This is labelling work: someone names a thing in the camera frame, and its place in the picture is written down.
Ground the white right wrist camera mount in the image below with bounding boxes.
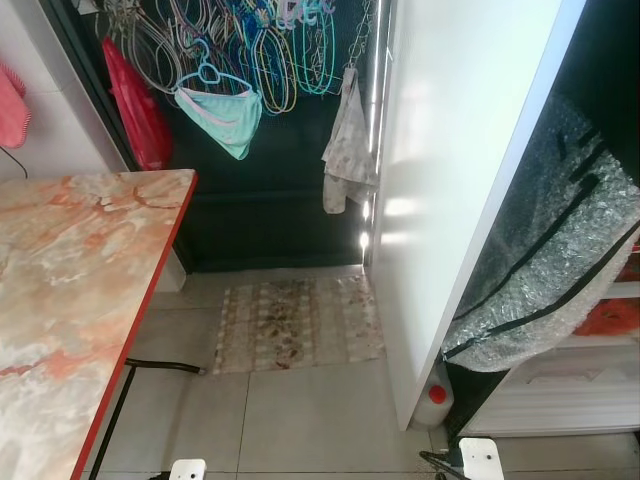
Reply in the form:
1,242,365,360
457,436,505,480

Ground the grey wire clothes hanger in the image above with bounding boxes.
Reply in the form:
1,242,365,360
100,0,203,97

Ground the clear crisper drawer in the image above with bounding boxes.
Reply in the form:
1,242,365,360
500,335,640,401

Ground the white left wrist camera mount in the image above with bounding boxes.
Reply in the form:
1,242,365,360
169,458,209,480

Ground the teal cloth garment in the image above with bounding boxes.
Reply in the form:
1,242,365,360
174,84,264,162

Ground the bubble wrap sheet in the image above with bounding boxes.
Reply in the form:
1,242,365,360
442,93,640,374

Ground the pink ribbed cloth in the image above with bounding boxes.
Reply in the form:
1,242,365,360
0,63,32,151

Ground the white fridge body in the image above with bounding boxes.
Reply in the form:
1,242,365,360
368,0,640,443

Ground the light blue plastic hanger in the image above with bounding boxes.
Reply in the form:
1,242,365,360
178,38,257,99

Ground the white bottle red cap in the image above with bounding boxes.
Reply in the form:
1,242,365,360
411,363,457,430

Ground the orange-red plastic bag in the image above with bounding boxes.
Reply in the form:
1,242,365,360
573,297,640,339

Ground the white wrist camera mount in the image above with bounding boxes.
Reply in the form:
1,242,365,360
169,458,209,480
457,436,505,480

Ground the black wall panel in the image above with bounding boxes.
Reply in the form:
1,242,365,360
38,0,399,274

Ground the beige patterned floor rug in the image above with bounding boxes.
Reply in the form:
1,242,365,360
211,274,387,377

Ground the green plastic clothes hanger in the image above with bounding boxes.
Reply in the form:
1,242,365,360
293,0,343,97

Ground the orange marble top table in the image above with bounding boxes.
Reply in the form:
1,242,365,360
0,167,200,480

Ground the glossy black fridge door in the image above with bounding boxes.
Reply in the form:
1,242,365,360
545,0,640,191

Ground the red plastic bag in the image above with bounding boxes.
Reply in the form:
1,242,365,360
99,37,174,172

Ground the metal chain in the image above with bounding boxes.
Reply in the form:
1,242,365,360
343,0,389,73

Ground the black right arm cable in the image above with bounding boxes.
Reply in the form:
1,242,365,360
418,449,466,480

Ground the white floral cloth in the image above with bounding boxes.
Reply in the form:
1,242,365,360
321,67,380,217

